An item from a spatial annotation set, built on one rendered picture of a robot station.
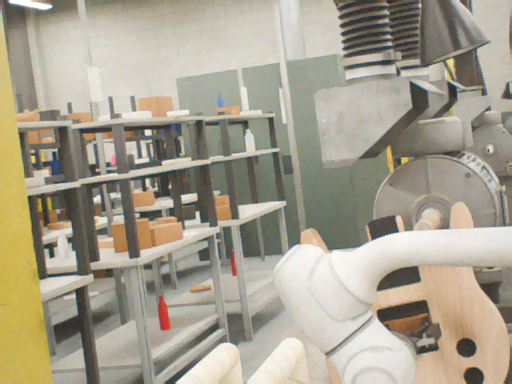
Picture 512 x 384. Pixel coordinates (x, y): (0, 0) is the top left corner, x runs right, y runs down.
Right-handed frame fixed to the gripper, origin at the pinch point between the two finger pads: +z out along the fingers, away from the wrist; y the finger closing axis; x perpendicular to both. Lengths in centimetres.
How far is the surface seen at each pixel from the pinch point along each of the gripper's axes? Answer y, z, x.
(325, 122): -2.7, -11.8, 41.8
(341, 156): -1.5, -11.7, 35.2
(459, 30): 24, -3, 52
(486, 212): 18.7, 17.0, 17.0
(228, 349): -8, -74, 16
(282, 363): 0, -82, 14
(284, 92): -130, 496, 94
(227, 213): -193, 489, 20
